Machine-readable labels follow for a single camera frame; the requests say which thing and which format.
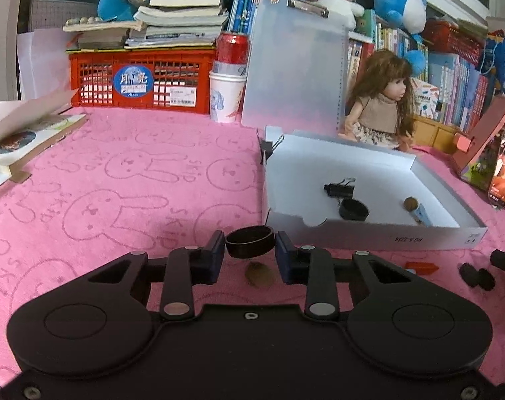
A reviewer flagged black small cap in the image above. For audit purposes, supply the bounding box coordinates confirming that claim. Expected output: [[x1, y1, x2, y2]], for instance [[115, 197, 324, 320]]
[[477, 268, 496, 292]]

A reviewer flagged black disc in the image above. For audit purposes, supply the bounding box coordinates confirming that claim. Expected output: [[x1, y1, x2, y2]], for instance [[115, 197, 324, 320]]
[[458, 263, 479, 288]]

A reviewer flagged brown nut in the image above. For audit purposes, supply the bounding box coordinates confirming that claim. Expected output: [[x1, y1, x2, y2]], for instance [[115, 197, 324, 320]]
[[402, 197, 419, 212], [245, 262, 274, 289]]

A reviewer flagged black ring cap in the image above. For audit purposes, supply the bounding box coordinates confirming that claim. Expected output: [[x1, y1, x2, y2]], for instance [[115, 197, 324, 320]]
[[226, 225, 275, 259]]

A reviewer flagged black round lid cup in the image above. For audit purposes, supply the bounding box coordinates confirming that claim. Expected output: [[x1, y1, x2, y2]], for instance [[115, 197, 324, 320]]
[[338, 198, 369, 221]]

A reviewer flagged black binder clip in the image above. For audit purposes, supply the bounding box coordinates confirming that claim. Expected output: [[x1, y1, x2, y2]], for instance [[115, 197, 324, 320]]
[[323, 178, 355, 199]]

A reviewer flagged red crayon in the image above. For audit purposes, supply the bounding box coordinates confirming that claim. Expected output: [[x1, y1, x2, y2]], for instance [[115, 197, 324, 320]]
[[404, 261, 439, 276]]

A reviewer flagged blue hair clip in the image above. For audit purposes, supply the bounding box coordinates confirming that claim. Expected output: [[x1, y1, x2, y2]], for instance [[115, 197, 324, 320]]
[[411, 204, 433, 227]]

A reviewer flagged smartphone on stand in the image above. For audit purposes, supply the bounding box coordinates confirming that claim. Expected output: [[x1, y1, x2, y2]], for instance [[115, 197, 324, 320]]
[[487, 132, 505, 209]]

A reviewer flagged grey cardboard box tray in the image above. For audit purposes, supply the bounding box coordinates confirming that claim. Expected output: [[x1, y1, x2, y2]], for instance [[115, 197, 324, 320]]
[[262, 127, 487, 251]]

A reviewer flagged pink bunny towel mat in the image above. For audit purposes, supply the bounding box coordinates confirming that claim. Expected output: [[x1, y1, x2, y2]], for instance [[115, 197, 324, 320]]
[[0, 108, 505, 385]]

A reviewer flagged pink phone stand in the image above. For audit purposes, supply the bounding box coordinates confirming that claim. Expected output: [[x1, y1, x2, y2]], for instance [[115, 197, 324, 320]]
[[451, 95, 505, 192]]

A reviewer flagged binder clip on box edge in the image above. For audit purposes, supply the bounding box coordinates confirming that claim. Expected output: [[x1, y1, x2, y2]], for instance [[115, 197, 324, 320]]
[[257, 135, 285, 164]]

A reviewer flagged wooden drawer shelf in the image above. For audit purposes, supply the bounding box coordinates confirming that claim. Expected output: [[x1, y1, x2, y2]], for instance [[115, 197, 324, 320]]
[[414, 116, 460, 154]]

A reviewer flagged brown haired baby doll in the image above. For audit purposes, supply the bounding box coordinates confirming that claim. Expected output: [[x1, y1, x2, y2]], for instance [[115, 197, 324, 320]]
[[340, 49, 415, 153]]

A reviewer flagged white paper cup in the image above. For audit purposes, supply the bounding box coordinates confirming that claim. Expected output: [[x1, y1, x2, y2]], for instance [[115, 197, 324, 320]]
[[209, 61, 246, 124]]

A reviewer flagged row of books on shelf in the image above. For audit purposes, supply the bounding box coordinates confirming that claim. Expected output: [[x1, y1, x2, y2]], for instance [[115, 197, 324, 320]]
[[227, 0, 493, 135]]

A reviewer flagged translucent clipboard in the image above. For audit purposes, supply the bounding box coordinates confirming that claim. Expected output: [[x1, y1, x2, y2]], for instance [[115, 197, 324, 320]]
[[242, 0, 348, 136]]

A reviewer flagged red plastic crate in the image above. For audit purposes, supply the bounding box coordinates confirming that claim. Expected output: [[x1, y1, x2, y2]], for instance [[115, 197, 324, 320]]
[[69, 47, 216, 115]]

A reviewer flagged open book at left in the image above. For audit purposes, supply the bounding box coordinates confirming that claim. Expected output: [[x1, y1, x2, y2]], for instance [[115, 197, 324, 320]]
[[0, 89, 85, 185]]

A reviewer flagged red soda can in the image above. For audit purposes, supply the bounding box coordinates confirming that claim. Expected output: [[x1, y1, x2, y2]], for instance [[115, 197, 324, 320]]
[[215, 32, 250, 64]]

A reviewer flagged red basket on shelf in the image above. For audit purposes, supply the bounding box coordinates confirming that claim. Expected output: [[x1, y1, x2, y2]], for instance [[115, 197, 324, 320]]
[[421, 19, 484, 66]]

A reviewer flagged stack of books on crate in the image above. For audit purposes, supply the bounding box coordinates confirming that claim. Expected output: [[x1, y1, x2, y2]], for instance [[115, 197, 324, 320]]
[[63, 0, 231, 52]]

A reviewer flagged blue plush toy right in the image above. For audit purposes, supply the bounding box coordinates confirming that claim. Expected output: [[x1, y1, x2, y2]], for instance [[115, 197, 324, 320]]
[[372, 0, 429, 77]]

